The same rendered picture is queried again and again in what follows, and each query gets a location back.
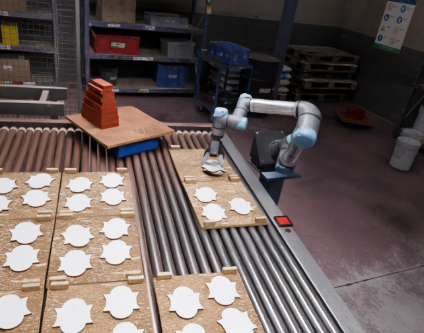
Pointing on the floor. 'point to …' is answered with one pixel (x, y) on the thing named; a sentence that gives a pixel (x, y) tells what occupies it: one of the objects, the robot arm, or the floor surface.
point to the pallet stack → (319, 72)
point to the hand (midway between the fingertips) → (212, 166)
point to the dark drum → (259, 79)
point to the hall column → (288, 12)
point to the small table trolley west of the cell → (216, 84)
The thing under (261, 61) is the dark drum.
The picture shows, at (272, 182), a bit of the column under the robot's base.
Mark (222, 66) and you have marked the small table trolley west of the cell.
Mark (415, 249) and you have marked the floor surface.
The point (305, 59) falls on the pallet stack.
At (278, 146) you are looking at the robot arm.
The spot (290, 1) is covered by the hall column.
